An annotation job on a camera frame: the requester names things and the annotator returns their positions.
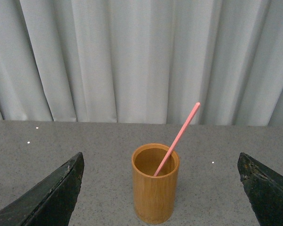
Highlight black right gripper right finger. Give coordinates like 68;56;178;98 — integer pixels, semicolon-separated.
237;153;283;226

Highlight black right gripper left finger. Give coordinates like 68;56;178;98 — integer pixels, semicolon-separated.
0;152;84;226

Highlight white curtain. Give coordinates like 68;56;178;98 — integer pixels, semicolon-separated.
0;0;283;127

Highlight bamboo chopstick holder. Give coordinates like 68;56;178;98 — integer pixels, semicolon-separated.
131;143;180;224

